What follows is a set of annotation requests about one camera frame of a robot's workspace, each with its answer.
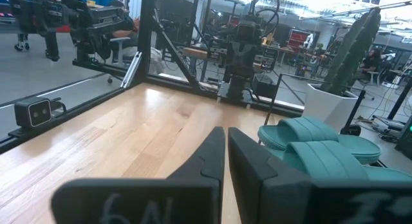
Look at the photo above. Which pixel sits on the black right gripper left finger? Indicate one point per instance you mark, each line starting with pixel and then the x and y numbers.
pixel 174 201

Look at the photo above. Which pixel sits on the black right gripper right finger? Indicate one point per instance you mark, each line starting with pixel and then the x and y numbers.
pixel 289 204

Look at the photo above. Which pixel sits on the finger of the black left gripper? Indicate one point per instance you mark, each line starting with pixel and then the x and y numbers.
pixel 246 64
pixel 237 64

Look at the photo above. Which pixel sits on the teal rubber slide sandal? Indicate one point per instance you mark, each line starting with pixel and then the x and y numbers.
pixel 325 159
pixel 309 129

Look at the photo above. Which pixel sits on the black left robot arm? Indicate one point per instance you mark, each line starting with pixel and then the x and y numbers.
pixel 238 89

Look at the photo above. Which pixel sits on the red cabinet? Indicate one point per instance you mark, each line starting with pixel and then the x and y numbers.
pixel 297 39

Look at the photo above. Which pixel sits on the white hexagonal plant pot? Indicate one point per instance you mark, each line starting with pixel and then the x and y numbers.
pixel 325 108

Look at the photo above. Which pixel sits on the tall green cactus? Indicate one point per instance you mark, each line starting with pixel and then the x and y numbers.
pixel 351 56

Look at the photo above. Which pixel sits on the person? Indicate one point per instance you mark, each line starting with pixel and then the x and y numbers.
pixel 127 33
pixel 370 64

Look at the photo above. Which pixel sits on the white stool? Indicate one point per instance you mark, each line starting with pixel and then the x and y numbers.
pixel 119 47

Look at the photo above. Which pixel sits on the black electronics box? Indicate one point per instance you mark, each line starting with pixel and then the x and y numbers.
pixel 405 137

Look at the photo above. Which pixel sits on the black background robot station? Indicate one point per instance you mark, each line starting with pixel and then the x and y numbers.
pixel 96 21

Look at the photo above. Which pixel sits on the black aluminium table frame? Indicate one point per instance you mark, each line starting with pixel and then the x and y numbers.
pixel 145 40

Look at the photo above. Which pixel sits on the silver frame bracket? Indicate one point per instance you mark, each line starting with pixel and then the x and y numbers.
pixel 130 71

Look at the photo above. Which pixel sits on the black depth camera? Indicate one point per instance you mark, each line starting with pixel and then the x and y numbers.
pixel 35 113

